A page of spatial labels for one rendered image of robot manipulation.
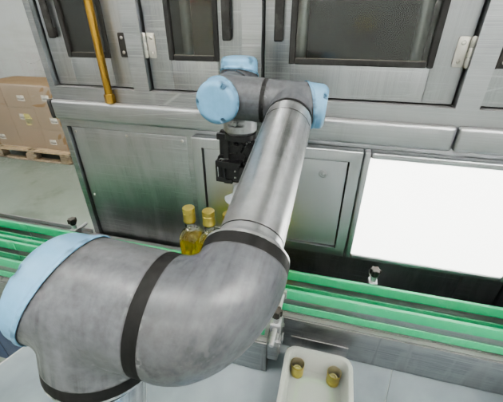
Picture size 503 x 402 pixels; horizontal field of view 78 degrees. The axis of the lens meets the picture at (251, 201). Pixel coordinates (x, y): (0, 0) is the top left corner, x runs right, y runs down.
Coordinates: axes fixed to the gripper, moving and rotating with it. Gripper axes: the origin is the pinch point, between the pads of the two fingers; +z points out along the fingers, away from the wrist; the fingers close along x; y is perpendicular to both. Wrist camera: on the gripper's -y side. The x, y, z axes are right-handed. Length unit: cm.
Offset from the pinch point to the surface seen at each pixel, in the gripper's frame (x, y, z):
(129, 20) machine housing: -15, 36, -41
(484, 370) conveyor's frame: 6, -63, 35
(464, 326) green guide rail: 4, -55, 23
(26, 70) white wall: -312, 410, 25
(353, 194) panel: -12.3, -25.7, -1.3
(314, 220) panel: -12.9, -16.6, 9.3
